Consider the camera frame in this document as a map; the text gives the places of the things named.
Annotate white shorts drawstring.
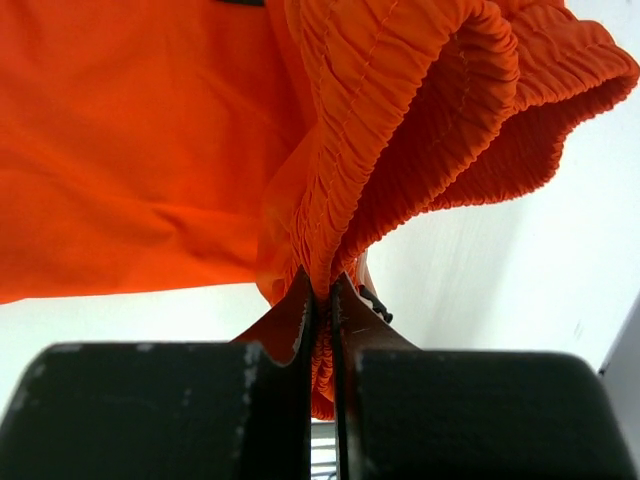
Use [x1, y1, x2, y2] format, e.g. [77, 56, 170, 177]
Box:
[352, 250, 393, 325]

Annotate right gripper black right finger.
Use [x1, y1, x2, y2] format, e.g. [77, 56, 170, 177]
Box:
[331, 276, 637, 479]

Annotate orange shorts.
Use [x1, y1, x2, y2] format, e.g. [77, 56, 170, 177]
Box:
[0, 0, 640, 422]

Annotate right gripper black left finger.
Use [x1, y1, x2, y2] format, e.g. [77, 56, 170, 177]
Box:
[1, 272, 315, 479]

